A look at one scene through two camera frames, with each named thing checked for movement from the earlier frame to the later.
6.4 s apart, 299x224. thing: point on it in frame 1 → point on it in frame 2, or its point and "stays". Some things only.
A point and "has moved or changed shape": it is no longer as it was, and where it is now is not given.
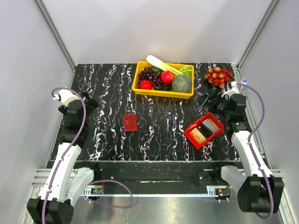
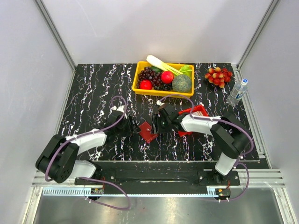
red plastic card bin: [194, 142] → [199, 108]
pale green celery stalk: [159, 63] stays
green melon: [181, 83] stays
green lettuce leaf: [186, 70] stays
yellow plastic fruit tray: [153, 92] stays
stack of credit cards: [206, 129] has moved or changed shape
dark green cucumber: [157, 70] stays
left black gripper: [91, 104] → [133, 128]
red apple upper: [167, 77] stays
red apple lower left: [145, 84] stays
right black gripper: [214, 95] → [158, 117]
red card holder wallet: [130, 122] has moved or changed shape
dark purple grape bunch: [148, 73] stays
